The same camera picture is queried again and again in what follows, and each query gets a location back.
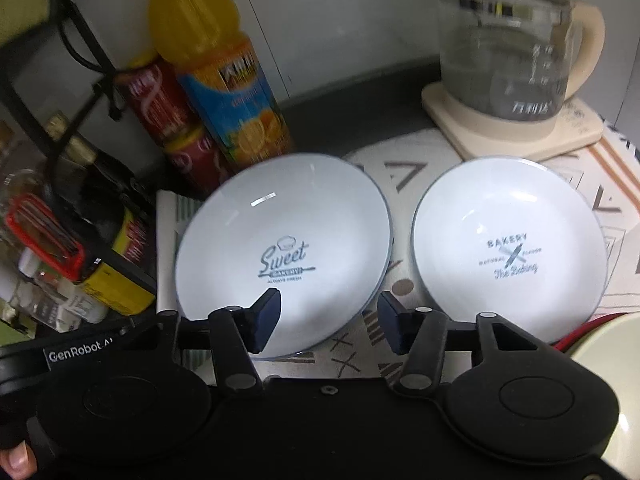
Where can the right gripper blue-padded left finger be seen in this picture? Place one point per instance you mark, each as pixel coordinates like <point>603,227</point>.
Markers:
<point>235,333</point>

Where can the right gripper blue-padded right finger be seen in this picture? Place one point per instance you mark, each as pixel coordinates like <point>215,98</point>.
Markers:
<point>420,335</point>

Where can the white plate Bakery print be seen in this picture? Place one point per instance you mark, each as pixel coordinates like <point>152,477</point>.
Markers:
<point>510,236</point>

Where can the white plate Sweet print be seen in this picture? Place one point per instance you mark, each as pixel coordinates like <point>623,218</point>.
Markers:
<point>312,226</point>

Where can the red and black bowl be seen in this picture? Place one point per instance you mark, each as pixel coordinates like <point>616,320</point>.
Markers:
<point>571,339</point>

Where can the pale green bowl front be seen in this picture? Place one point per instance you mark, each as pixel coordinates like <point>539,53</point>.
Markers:
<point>611,351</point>

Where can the person's left hand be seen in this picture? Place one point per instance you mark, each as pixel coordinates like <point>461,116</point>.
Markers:
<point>18,463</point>

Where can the red plastic-framed item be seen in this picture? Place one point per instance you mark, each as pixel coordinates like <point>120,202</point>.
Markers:
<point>34,224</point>

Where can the yellow-label dark sauce bottle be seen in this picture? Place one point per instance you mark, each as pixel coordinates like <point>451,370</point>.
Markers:
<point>99,201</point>

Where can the patterned fringed table cloth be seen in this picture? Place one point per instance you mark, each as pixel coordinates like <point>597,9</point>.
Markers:
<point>606,174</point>

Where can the red cola can lower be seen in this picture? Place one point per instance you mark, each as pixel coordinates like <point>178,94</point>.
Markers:
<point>197,156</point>

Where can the red cola can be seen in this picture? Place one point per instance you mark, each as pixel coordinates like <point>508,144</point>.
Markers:
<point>152,91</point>
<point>197,156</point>

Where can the cream kettle base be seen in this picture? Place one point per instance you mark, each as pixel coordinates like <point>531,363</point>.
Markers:
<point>474,135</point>

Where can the red cola can upper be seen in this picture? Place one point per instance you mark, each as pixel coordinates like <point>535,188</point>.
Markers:
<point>152,91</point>

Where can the orange juice bottle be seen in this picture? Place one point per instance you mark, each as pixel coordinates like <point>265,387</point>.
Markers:
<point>219,70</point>

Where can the glass electric kettle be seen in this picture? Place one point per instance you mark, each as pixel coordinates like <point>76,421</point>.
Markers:
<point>517,60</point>

